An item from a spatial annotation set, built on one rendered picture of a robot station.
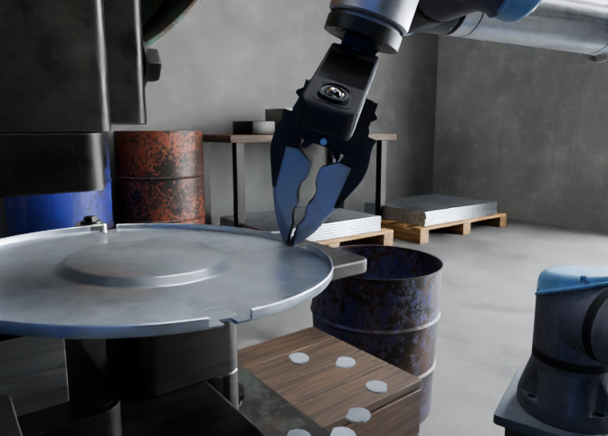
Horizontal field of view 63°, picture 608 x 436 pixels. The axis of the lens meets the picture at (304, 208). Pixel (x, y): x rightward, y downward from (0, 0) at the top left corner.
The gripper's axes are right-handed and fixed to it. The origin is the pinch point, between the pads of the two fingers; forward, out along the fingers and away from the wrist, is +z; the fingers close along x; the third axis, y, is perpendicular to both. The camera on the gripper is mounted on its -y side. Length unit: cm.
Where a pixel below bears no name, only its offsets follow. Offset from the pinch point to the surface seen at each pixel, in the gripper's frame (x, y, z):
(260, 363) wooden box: 0, 62, 47
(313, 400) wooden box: -13, 47, 43
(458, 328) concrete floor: -76, 173, 58
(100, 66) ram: 12.2, -18.3, -9.6
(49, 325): 8.6, -23.7, 2.9
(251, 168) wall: 71, 373, 48
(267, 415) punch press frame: -3.5, -6.2, 14.7
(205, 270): 4.4, -11.8, 1.9
